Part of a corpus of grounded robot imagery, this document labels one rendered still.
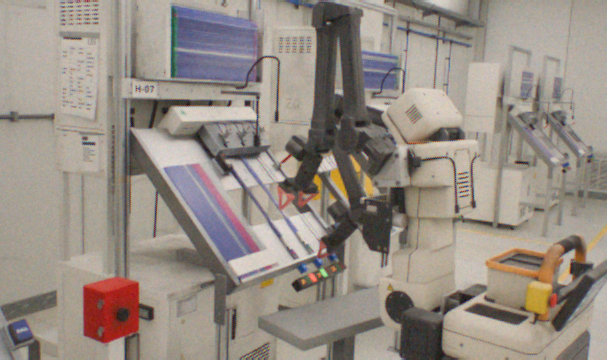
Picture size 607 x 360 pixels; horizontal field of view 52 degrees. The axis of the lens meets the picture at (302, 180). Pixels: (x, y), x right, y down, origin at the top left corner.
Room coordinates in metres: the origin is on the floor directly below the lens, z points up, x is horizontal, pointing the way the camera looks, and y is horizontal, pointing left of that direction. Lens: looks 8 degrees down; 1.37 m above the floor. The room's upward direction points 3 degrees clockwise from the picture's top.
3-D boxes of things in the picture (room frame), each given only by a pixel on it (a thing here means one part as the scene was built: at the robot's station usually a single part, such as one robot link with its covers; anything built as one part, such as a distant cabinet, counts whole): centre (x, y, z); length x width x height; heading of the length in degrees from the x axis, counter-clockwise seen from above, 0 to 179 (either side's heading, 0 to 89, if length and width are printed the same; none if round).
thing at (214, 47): (2.59, 0.41, 1.52); 0.51 x 0.13 x 0.27; 147
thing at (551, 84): (8.00, -2.99, 0.95); 1.36 x 0.82 x 1.90; 57
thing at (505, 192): (6.80, -2.18, 0.95); 1.36 x 0.82 x 1.90; 57
